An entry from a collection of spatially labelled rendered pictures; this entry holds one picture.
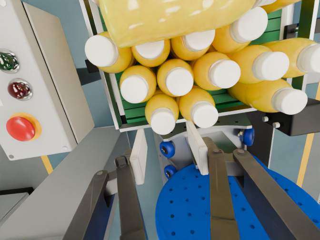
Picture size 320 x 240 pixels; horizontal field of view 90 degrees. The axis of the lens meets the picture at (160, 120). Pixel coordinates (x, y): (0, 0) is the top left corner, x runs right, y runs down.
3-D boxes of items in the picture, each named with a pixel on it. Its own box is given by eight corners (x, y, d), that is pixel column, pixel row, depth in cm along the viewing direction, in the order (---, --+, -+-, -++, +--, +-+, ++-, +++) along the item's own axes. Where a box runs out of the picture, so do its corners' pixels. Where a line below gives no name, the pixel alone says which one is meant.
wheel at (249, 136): (242, 148, 39) (252, 149, 38) (243, 131, 37) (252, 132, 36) (246, 139, 42) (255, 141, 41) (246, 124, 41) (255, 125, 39)
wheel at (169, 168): (175, 186, 41) (180, 182, 42) (173, 172, 40) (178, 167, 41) (164, 178, 45) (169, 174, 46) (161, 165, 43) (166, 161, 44)
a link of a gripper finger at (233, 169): (214, 166, 13) (252, 160, 13) (198, 137, 17) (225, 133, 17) (215, 181, 13) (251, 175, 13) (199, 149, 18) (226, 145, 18)
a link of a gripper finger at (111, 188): (132, 193, 13) (97, 198, 14) (138, 158, 18) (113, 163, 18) (128, 179, 13) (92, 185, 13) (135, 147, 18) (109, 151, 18)
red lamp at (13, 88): (17, 99, 21) (9, 101, 20) (9, 82, 20) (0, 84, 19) (33, 96, 21) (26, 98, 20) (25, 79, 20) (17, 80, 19)
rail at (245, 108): (122, 127, 39) (120, 132, 36) (122, 124, 39) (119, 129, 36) (289, 100, 38) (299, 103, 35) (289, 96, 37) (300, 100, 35)
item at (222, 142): (185, 144, 44) (196, 175, 32) (185, 136, 43) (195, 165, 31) (222, 138, 43) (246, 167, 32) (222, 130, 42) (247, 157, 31)
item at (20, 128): (19, 140, 23) (12, 144, 22) (6, 117, 22) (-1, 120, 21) (43, 136, 23) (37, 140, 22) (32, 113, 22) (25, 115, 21)
